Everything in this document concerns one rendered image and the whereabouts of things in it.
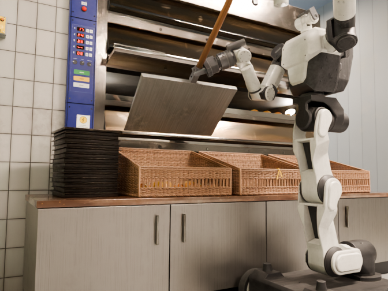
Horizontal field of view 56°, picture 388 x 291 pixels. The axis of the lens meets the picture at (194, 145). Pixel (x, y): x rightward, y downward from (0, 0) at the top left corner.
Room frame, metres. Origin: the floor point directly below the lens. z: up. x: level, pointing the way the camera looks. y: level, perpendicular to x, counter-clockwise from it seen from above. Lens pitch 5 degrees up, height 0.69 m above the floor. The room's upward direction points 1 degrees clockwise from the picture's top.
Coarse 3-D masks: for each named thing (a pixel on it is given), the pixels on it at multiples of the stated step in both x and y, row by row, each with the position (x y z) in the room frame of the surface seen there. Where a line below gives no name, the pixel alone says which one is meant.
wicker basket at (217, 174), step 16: (128, 160) 1.92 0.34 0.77; (144, 160) 2.27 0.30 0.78; (160, 160) 2.33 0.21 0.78; (192, 160) 2.44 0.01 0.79; (208, 160) 2.25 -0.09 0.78; (128, 176) 1.93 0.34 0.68; (144, 176) 1.81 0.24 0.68; (160, 176) 1.85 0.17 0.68; (176, 176) 1.89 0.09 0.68; (192, 176) 1.94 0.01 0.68; (208, 176) 1.98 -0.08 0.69; (224, 176) 2.03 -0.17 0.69; (128, 192) 1.93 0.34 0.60; (144, 192) 1.81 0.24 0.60; (160, 192) 1.85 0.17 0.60; (176, 192) 1.89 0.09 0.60; (192, 192) 1.93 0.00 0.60; (208, 192) 1.99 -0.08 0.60; (224, 192) 2.03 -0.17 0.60
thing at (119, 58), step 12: (120, 48) 2.09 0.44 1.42; (108, 60) 2.17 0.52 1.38; (120, 60) 2.18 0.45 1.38; (132, 60) 2.19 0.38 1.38; (144, 60) 2.20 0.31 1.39; (156, 60) 2.22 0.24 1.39; (168, 60) 2.23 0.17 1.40; (180, 60) 2.28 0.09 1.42; (144, 72) 2.36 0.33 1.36; (156, 72) 2.38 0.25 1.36; (168, 72) 2.39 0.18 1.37; (180, 72) 2.41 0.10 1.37; (228, 72) 2.47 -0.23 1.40; (240, 72) 2.51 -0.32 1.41; (228, 84) 2.67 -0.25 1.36; (240, 84) 2.69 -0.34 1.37; (288, 84) 2.77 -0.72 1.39
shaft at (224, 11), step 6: (228, 0) 1.54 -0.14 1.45; (228, 6) 1.56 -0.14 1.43; (222, 12) 1.58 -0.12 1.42; (222, 18) 1.60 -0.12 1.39; (216, 24) 1.63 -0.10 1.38; (216, 30) 1.64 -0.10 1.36; (210, 36) 1.67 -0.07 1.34; (216, 36) 1.67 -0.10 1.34; (210, 42) 1.68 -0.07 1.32; (204, 48) 1.72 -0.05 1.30; (210, 48) 1.71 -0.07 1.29; (204, 54) 1.73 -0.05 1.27; (204, 60) 1.76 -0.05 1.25; (198, 66) 1.78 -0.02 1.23
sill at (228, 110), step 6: (108, 96) 2.20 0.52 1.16; (114, 96) 2.22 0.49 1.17; (120, 96) 2.24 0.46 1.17; (126, 96) 2.26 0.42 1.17; (132, 96) 2.28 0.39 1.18; (228, 108) 2.63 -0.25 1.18; (240, 114) 2.69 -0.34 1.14; (246, 114) 2.71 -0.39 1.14; (252, 114) 2.74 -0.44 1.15; (258, 114) 2.77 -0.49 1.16; (264, 114) 2.80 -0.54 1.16; (270, 114) 2.83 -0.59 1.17; (276, 114) 2.86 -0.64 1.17; (282, 114) 2.89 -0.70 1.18; (294, 120) 2.95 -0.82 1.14
